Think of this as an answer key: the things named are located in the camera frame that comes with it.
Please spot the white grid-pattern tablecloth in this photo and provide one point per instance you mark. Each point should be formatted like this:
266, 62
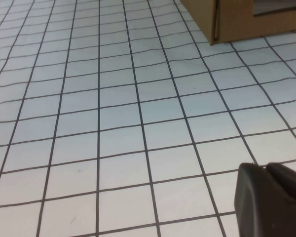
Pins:
113, 123

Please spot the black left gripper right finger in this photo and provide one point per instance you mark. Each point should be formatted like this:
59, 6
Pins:
289, 184

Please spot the brown windowed shoe box, small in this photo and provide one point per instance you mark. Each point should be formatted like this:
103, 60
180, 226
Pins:
234, 19

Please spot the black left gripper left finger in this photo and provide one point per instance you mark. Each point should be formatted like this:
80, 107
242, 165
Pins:
251, 202

